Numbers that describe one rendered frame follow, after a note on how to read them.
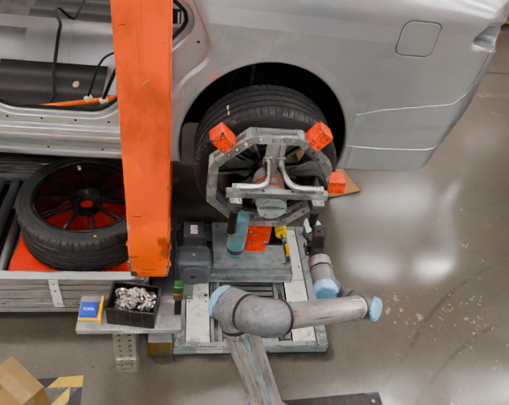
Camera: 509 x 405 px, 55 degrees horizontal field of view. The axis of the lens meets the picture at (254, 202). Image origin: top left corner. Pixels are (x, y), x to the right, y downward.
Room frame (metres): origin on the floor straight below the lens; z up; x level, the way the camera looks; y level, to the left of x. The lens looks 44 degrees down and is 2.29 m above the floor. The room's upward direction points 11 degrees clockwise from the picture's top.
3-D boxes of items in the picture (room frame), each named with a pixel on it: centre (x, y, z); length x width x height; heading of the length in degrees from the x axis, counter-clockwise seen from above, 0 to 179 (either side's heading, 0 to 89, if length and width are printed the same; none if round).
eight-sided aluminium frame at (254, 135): (1.65, -0.04, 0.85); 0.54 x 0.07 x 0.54; 102
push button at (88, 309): (1.07, 0.60, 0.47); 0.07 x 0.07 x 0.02; 12
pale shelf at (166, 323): (1.10, 0.43, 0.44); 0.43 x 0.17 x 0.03; 102
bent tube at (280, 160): (1.55, -0.16, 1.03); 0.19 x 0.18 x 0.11; 12
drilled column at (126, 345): (1.10, 0.46, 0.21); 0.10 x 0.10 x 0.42; 12
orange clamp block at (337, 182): (1.72, -0.35, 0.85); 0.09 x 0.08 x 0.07; 102
